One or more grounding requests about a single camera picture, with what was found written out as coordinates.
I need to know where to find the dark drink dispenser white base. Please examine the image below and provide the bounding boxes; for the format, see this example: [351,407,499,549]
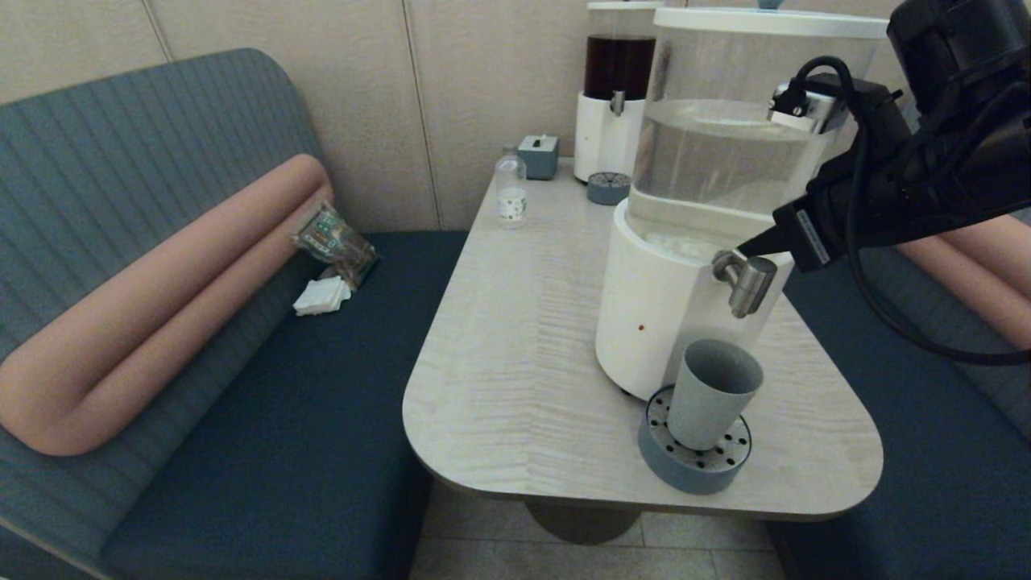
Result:
[573,0,665,184]

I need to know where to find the blue ribbed booth sofa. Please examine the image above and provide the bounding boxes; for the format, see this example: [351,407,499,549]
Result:
[0,47,468,580]
[765,60,1031,580]

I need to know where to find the clear plastic bottle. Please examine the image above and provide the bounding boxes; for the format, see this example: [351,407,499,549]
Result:
[495,145,528,230]

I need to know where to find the clear green snack packet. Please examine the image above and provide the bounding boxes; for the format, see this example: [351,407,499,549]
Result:
[292,201,379,288]

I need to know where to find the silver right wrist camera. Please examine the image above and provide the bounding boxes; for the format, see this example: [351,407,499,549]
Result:
[767,81,848,135]

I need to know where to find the steel water dispenser tap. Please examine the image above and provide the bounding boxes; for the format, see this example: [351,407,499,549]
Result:
[712,250,779,319]

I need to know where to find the small blue steel drip tray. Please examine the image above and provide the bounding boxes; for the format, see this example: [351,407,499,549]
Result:
[586,172,633,206]

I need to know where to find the clear water dispenser white base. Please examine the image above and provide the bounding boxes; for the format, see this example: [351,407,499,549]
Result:
[594,0,891,404]

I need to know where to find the blue-grey tissue box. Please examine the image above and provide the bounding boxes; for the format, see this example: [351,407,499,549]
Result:
[517,134,560,180]

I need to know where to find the grey plastic cup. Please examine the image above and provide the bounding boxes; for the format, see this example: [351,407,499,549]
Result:
[667,338,764,452]

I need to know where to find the bronze table pedestal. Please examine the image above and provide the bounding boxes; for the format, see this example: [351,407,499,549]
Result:
[525,501,644,546]

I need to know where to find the white folded napkins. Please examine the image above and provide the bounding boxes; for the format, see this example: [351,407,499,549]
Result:
[293,276,353,317]

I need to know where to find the large blue steel drip tray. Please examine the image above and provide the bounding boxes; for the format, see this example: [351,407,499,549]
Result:
[638,385,752,495]

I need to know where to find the pink bolster cushion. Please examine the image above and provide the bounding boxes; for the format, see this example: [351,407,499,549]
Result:
[890,211,1031,353]
[0,154,335,458]

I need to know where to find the black right camera cable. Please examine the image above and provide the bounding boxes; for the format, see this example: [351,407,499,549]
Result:
[785,55,1031,366]

